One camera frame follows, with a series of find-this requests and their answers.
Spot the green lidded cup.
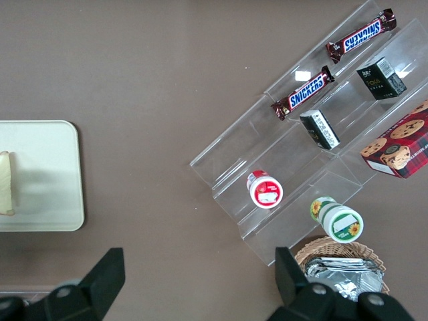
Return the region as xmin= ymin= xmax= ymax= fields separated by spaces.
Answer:
xmin=309 ymin=196 xmax=364 ymax=243

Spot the red tartan cookie box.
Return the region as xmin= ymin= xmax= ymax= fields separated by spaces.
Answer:
xmin=359 ymin=99 xmax=428 ymax=180

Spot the light wicker basket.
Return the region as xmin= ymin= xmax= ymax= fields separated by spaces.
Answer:
xmin=293 ymin=235 xmax=391 ymax=304

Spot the small black carton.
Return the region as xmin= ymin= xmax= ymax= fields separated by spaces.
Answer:
xmin=299 ymin=109 xmax=341 ymax=150
xmin=356 ymin=56 xmax=408 ymax=101

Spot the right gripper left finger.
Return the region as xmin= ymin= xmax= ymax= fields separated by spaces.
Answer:
xmin=42 ymin=247 xmax=126 ymax=321

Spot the triangle sandwich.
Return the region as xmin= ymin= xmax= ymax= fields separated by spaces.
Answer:
xmin=0 ymin=150 xmax=19 ymax=217

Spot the aluminium foil container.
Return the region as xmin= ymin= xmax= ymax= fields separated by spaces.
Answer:
xmin=306 ymin=256 xmax=385 ymax=304

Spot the cream plastic tray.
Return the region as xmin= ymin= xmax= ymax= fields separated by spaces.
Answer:
xmin=0 ymin=120 xmax=85 ymax=233

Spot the Snickers chocolate bar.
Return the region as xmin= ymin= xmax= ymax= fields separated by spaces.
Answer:
xmin=325 ymin=9 xmax=398 ymax=65
xmin=270 ymin=65 xmax=335 ymax=121

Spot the clear acrylic stepped display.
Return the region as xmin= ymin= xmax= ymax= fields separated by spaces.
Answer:
xmin=265 ymin=0 xmax=428 ymax=189
xmin=189 ymin=90 xmax=365 ymax=268

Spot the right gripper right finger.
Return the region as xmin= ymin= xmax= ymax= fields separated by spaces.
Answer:
xmin=266 ymin=246 xmax=338 ymax=321

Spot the red lidded cup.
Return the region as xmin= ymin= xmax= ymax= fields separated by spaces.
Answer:
xmin=246 ymin=169 xmax=284 ymax=209

